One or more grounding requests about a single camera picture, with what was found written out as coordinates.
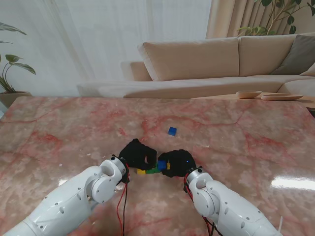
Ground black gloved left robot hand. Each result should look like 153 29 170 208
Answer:
119 139 158 170

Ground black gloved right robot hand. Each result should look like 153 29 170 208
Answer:
157 149 196 178

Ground round wooden bowl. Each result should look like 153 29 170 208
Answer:
236 90 263 99

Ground beige fabric sofa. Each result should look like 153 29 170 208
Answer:
122 33 315 99

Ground flat wooden plate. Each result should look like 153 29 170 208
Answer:
260 93 304 101

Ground white sheer curtain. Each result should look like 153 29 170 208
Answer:
0 0 212 96

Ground beige plant pot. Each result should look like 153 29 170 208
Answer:
0 91 32 109

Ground large-leaf green houseplant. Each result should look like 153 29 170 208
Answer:
0 22 37 93

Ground beige drape curtain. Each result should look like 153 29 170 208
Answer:
205 0 315 39

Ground beige sofa cushion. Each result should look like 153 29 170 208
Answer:
299 63 315 77

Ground grey sofa cushion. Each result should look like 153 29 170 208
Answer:
272 34 315 75

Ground tall leafy branch plant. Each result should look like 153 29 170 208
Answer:
237 0 315 37

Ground right wrist red black cables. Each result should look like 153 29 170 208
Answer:
183 174 222 236

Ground wrist red black cables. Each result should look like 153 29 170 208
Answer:
183 174 222 236
116 167 130 236

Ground left wrist red black cables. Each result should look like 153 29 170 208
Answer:
116 167 130 236

